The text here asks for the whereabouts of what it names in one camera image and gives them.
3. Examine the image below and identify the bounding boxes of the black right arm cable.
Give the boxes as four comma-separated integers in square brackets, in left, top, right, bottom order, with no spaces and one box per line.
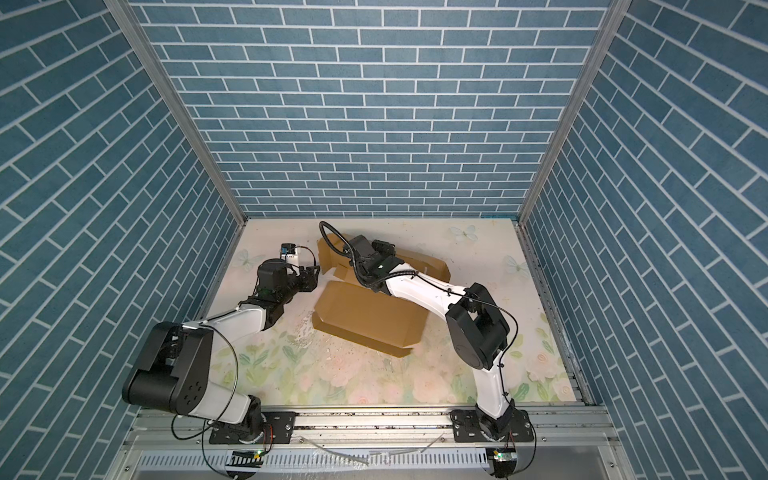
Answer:
[318,220,520,409]

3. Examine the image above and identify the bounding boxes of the aluminium front rail frame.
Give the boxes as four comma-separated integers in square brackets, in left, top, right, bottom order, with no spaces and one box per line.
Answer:
[108,404,632,479]

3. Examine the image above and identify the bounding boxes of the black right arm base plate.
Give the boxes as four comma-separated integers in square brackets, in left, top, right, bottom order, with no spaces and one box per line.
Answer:
[449,407,534,443]

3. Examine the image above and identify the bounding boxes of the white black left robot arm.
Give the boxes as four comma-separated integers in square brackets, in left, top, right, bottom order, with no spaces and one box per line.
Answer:
[122,259,320,442]

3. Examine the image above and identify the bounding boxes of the aluminium right corner post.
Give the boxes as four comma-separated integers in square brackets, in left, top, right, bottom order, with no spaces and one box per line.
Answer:
[518,0,631,226]

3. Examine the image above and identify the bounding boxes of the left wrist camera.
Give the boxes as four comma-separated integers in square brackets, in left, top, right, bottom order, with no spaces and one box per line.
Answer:
[279,243,300,266]

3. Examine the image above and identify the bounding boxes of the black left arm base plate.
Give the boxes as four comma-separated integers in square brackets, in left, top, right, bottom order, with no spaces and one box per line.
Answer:
[208,411,297,446]

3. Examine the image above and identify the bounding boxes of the aluminium corner post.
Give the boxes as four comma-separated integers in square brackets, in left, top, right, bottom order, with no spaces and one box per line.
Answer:
[518,0,631,226]
[104,0,247,227]

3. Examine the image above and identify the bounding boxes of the aluminium left corner post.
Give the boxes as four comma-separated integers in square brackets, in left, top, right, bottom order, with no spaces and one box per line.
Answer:
[104,0,247,227]

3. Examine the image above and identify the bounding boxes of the brown cardboard paper box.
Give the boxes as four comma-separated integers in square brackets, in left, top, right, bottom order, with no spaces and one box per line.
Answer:
[312,239,429,358]

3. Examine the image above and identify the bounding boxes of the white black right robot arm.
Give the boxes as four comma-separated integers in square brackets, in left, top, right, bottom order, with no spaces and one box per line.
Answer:
[339,235,516,440]

